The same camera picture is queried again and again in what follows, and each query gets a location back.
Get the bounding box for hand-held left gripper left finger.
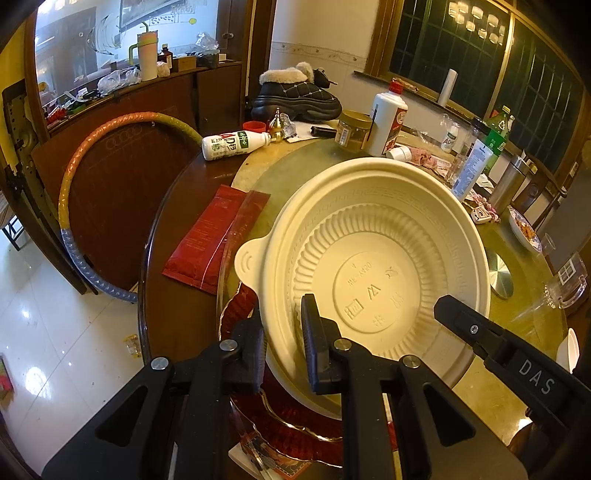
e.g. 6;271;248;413
41;316;266;480

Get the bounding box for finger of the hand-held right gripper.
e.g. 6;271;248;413
434;295;518;370

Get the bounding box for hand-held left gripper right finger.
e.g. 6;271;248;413
301;293;527;480

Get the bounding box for red scalloped plate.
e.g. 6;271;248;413
217;281;398;467

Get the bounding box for white disposable bowl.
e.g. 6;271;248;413
235;157;491;421
556;328;580;374

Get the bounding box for metal turntable hub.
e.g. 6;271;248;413
485;249;514;300

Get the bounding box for clear drinking glass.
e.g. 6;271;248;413
545;253;588;310

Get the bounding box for printed flat box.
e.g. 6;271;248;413
228;440;315;480

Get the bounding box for playing cards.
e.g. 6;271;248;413
468;203;499;225

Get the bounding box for plate with food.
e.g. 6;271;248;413
508;205;543;254

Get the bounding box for red foil packet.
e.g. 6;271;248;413
163;185;271;295

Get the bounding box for stainless steel thermos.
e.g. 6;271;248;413
488;154;532;214

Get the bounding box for white and blue tube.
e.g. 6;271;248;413
450;141;495;201

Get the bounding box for glass turntable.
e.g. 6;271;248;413
216;138;571;416

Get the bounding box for small water bottle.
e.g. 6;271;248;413
440;122;460;154

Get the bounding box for green plastic bottle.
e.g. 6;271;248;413
482;106;515;169

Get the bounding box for clear plastic bottle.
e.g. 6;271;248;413
455;117;490;183

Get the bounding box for folded round brown table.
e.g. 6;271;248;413
30;117;206;296

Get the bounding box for white liquor bottle red cap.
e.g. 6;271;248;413
362;78;409;157

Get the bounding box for white milk bottle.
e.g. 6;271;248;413
202;130;272;161

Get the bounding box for glass jar gold lid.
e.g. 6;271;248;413
335;110;374;152

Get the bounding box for white paper roll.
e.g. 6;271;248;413
436;69;458;108

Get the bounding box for multicoloured hula hoop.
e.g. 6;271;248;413
58;112;204;304

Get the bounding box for black fur-lined boots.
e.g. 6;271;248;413
249;61;343;123

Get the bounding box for wooden cabinet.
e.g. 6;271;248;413
44;60;243;139

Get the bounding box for clear plastic bag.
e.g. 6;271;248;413
97;67;141;95
194;31;220;69

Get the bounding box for white tumbler green handle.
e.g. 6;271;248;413
129;31;160;82

